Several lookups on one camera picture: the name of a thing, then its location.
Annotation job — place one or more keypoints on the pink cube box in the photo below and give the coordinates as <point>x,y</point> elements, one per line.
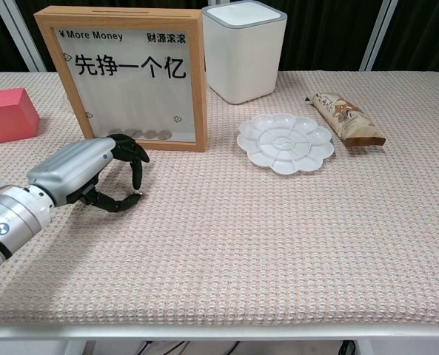
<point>8,115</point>

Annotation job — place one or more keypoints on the wooden frame coin bank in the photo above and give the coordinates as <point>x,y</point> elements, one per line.
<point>93,92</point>

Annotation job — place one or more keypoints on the pink woven tablecloth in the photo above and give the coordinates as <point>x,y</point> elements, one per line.
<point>241,236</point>

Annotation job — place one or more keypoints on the white square trash bin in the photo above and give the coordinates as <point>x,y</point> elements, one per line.
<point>245,55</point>

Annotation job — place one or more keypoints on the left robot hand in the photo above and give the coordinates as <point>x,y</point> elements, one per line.
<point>74,162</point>

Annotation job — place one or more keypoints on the white metal frame post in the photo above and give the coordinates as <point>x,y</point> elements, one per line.
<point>23,35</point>
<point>380,35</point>

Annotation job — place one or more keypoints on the white flower paint palette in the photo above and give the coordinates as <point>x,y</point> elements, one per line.
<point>285,143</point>

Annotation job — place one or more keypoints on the brown snack packet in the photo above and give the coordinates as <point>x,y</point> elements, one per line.
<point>346,118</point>

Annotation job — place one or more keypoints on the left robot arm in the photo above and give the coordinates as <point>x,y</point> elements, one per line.
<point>8,222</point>

